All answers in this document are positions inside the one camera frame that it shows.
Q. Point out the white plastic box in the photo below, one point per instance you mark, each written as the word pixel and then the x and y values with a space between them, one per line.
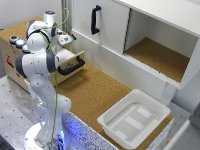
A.
pixel 133 120

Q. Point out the wooden drawer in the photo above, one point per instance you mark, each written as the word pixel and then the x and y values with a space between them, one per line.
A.
pixel 68 57

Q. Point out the red button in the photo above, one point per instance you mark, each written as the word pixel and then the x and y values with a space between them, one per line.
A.
pixel 14 38

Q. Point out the white cabinet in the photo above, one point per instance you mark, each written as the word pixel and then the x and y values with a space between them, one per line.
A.
pixel 160 20

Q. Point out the green button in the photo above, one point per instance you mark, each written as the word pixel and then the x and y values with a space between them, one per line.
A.
pixel 25 47

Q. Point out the blue button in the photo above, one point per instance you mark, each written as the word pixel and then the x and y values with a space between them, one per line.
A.
pixel 20 42

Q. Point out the white sliding door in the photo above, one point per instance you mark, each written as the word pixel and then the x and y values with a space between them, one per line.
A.
pixel 113 23

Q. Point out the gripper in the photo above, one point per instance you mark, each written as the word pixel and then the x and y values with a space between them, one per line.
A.
pixel 63 40

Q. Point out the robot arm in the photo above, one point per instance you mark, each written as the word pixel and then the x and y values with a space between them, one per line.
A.
pixel 40 86

